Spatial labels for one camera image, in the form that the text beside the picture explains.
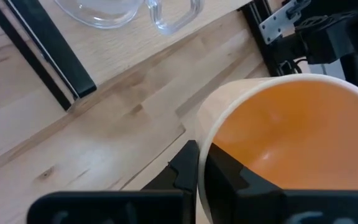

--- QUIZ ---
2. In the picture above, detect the black aluminium table frame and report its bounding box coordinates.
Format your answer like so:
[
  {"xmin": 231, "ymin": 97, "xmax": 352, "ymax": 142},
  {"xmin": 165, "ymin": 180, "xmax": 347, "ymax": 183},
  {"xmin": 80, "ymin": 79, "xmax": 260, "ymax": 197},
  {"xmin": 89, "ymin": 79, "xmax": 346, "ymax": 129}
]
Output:
[{"xmin": 237, "ymin": 0, "xmax": 282, "ymax": 77}]

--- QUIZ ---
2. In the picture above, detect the white mug with orange inside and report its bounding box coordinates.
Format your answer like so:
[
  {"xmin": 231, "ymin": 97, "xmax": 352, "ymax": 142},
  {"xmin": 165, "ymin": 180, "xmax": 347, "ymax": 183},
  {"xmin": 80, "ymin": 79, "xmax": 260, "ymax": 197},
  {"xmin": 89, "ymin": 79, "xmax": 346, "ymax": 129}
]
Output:
[{"xmin": 194, "ymin": 73, "xmax": 358, "ymax": 224}]

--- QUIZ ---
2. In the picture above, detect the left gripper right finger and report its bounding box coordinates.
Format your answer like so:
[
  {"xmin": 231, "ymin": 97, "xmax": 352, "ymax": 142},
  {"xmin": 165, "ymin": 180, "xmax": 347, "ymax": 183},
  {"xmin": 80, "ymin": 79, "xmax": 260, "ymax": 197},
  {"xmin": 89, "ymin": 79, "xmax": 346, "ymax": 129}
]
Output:
[{"xmin": 203, "ymin": 142, "xmax": 358, "ymax": 224}]

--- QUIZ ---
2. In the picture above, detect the clear glass mug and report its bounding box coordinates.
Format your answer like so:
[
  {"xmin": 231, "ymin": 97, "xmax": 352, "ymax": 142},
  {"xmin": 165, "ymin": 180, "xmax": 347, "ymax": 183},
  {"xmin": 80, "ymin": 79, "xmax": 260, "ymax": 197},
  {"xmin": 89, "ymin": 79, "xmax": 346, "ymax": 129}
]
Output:
[{"xmin": 54, "ymin": 0, "xmax": 205, "ymax": 35}]

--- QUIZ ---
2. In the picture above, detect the wooden shelf with black legs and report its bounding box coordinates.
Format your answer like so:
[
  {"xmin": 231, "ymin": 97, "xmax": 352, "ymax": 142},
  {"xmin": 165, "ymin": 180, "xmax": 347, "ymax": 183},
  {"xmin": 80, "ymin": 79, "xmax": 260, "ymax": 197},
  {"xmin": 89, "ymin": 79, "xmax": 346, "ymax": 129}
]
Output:
[{"xmin": 0, "ymin": 0, "xmax": 252, "ymax": 112}]

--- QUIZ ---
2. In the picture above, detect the silver metal corner bracket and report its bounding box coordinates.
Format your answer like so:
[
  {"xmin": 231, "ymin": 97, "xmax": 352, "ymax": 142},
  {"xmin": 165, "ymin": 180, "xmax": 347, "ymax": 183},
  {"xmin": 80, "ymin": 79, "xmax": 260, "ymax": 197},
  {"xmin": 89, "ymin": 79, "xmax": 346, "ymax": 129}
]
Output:
[{"xmin": 259, "ymin": 0, "xmax": 311, "ymax": 45}]

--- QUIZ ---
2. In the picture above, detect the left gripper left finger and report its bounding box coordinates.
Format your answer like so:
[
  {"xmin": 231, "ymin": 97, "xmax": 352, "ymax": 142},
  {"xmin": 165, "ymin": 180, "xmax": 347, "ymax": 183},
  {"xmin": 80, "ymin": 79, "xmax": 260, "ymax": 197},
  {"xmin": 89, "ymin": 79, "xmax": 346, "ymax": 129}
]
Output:
[{"xmin": 26, "ymin": 139, "xmax": 200, "ymax": 224}]

